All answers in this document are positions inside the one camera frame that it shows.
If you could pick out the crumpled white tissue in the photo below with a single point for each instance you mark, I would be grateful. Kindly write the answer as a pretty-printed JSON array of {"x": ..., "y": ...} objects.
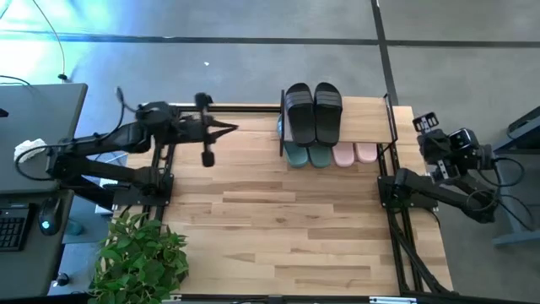
[{"x": 25, "y": 148}]

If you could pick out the grey metal table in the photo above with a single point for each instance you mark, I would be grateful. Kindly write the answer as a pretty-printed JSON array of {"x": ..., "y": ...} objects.
[{"x": 527, "y": 122}]

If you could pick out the black rubber slide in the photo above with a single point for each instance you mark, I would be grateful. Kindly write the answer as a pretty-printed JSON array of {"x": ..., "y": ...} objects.
[
  {"x": 300, "y": 114},
  {"x": 328, "y": 114}
]

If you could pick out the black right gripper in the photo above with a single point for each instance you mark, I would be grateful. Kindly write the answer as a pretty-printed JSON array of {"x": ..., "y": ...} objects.
[{"x": 434, "y": 145}]

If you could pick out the green leafy potted plant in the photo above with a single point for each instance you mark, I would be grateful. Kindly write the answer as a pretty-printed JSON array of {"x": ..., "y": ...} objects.
[{"x": 139, "y": 257}]

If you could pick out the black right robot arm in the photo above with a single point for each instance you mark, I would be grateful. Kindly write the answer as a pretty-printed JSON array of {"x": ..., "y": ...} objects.
[{"x": 443, "y": 192}]

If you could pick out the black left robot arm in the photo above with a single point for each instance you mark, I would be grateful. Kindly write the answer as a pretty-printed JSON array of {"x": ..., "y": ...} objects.
[{"x": 105, "y": 141}]

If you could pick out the white box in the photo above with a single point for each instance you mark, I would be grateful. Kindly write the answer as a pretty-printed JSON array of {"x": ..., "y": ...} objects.
[{"x": 105, "y": 183}]

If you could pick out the black computer mouse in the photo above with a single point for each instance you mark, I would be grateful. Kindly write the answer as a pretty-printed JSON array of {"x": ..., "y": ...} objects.
[{"x": 50, "y": 215}]

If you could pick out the black keyboard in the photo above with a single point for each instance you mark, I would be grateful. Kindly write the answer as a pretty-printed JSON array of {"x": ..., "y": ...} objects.
[{"x": 10, "y": 228}]

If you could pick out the grey desk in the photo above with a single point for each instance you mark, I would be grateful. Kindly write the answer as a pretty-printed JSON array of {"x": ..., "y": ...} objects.
[{"x": 38, "y": 114}]

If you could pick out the wooden shelf with black frame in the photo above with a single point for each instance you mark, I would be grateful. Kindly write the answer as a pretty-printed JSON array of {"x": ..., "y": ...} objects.
[{"x": 367, "y": 120}]

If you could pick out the black table frame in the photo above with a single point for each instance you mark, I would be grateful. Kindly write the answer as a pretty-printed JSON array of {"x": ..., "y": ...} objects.
[{"x": 236, "y": 108}]

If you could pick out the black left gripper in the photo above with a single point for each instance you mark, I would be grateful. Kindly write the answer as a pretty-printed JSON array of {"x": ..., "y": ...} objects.
[{"x": 192, "y": 128}]

